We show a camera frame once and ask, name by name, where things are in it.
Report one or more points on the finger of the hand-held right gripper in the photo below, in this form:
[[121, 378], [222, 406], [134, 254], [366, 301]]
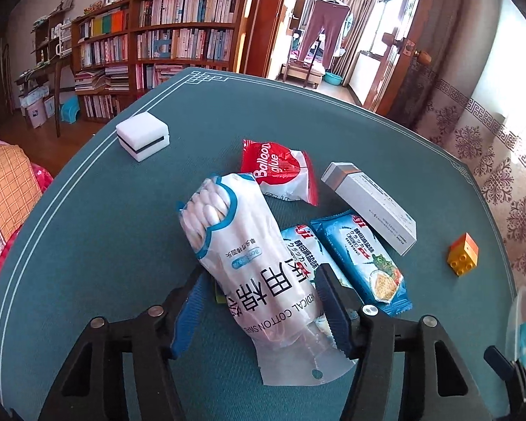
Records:
[[499, 359]]

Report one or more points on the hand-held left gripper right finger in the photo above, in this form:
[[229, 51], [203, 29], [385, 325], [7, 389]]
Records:
[[335, 311]]

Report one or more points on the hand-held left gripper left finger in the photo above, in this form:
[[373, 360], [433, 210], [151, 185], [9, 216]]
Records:
[[188, 311]]

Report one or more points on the green tile with blue dots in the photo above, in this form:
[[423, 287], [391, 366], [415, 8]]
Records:
[[219, 294]]

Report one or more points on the white cotton swab bag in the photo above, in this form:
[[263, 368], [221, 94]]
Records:
[[254, 245]]

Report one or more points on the grey and white carton box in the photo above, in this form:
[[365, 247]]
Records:
[[372, 204]]

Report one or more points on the blue cracker packet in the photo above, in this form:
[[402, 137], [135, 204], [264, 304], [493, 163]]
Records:
[[364, 254], [300, 245]]

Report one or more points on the teal table mat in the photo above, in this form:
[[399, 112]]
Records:
[[114, 228]]

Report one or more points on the yellow and orange toy brick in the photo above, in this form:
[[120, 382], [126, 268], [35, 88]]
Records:
[[464, 252]]

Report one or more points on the red and white glue packet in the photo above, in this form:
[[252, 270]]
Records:
[[276, 166]]

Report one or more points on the patterned beige curtain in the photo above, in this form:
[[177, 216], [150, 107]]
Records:
[[499, 175]]

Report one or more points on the white block with black stripe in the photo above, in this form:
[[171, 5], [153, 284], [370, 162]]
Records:
[[140, 129]]

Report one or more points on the orange plaid blanket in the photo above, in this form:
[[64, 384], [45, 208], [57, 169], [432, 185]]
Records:
[[8, 180]]

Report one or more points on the blue basin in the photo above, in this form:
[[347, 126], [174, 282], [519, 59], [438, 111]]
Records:
[[333, 79]]

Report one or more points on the blue plastic stool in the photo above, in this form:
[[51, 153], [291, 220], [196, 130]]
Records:
[[70, 109]]

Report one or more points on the wooden bench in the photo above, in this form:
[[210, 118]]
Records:
[[302, 70]]

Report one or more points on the dark wooden side table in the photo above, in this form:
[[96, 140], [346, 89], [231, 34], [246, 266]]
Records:
[[57, 96]]

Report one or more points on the white storage boxes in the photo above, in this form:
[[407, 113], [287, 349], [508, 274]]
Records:
[[37, 105]]

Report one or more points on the wooden door knob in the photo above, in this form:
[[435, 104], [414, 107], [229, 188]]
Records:
[[423, 57]]

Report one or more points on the large wooden bookshelf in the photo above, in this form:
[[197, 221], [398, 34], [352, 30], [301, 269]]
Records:
[[131, 30]]

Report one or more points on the mauve hanging pants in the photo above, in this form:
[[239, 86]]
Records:
[[315, 22]]

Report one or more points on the rows of books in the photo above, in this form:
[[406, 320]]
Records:
[[188, 8]]

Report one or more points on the wooden door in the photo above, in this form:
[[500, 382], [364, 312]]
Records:
[[403, 8]]

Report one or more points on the dark wooden shelf unit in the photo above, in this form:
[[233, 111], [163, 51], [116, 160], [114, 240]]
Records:
[[48, 30]]

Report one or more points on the small photo frame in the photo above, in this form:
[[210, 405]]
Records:
[[68, 0]]

